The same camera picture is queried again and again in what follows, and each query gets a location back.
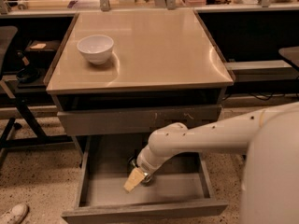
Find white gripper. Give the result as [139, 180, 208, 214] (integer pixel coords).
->
[123, 147, 165, 192]

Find green soda can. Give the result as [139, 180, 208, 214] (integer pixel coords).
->
[127, 157, 153, 186]

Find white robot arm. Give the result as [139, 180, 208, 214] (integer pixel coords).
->
[124, 103, 299, 224]

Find open grey middle drawer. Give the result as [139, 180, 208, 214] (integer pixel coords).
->
[62, 134, 228, 224]

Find closed grey top drawer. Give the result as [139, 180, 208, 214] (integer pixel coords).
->
[58, 105, 221, 136]

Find grey drawer cabinet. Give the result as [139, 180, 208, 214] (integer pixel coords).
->
[47, 9, 234, 150]

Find white sneaker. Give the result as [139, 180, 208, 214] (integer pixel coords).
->
[0, 203, 29, 224]

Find white ceramic bowl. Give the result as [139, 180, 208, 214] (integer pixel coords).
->
[77, 35, 114, 64]

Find black headphones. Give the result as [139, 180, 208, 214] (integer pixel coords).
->
[16, 67, 40, 84]

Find dark box on shelf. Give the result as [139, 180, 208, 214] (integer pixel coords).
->
[25, 40, 60, 59]

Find black chair frame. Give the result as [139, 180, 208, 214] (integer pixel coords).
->
[0, 26, 71, 155]

